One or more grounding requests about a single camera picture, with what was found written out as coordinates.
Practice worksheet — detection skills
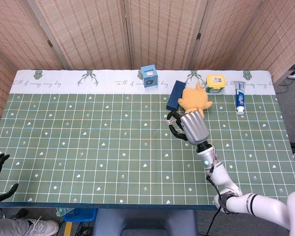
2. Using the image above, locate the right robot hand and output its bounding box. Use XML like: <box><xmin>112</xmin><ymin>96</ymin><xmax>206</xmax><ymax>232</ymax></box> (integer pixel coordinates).
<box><xmin>166</xmin><ymin>110</ymin><xmax>210</xmax><ymax>145</ymax></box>

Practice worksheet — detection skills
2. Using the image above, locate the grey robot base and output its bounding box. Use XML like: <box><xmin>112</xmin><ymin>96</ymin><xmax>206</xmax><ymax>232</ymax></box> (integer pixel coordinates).
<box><xmin>91</xmin><ymin>208</ymin><xmax>199</xmax><ymax>236</ymax></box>

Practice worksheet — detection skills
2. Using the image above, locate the orange plush toy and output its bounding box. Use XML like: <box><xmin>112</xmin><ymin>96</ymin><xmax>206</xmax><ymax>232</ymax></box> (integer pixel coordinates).
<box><xmin>178</xmin><ymin>82</ymin><xmax>213</xmax><ymax>117</ymax></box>

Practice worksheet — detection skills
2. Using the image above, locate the dark blue rectangular box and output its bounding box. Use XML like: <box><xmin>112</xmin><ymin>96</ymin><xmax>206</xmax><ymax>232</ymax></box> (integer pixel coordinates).
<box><xmin>166</xmin><ymin>80</ymin><xmax>186</xmax><ymax>111</ymax></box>

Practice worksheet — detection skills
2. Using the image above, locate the yellow lidded container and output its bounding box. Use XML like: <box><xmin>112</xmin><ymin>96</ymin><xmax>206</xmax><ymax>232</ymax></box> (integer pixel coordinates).
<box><xmin>206</xmin><ymin>74</ymin><xmax>227</xmax><ymax>95</ymax></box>

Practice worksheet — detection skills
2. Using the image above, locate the white blue toothpaste tube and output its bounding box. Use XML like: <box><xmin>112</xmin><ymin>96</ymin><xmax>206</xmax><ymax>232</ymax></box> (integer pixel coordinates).
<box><xmin>234</xmin><ymin>81</ymin><xmax>247</xmax><ymax>115</ymax></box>

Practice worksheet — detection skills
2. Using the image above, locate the light blue cube box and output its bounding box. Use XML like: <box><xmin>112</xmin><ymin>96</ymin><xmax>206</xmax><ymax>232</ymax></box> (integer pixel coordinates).
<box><xmin>140</xmin><ymin>64</ymin><xmax>159</xmax><ymax>89</ymax></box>

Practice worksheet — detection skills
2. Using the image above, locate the grey white sneaker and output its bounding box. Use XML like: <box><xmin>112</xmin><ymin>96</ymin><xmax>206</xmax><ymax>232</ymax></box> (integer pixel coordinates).
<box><xmin>27</xmin><ymin>216</ymin><xmax>60</xmax><ymax>236</ymax></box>

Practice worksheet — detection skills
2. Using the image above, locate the green white packet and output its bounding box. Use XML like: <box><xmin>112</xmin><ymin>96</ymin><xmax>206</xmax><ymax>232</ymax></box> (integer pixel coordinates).
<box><xmin>56</xmin><ymin>207</ymin><xmax>76</xmax><ymax>217</ymax></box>

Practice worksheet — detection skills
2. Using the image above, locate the green grid tablecloth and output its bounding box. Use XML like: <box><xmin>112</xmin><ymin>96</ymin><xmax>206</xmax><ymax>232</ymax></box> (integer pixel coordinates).
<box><xmin>0</xmin><ymin>69</ymin><xmax>294</xmax><ymax>211</ymax></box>

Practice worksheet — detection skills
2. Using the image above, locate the blue plastic basket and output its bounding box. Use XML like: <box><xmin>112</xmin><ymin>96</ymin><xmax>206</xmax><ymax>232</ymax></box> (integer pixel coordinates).
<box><xmin>63</xmin><ymin>207</ymin><xmax>98</xmax><ymax>223</ymax></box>

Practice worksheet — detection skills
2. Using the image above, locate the bamboo folding screen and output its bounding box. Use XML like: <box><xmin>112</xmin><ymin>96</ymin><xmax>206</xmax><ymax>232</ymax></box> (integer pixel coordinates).
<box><xmin>0</xmin><ymin>0</ymin><xmax>295</xmax><ymax>118</ymax></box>

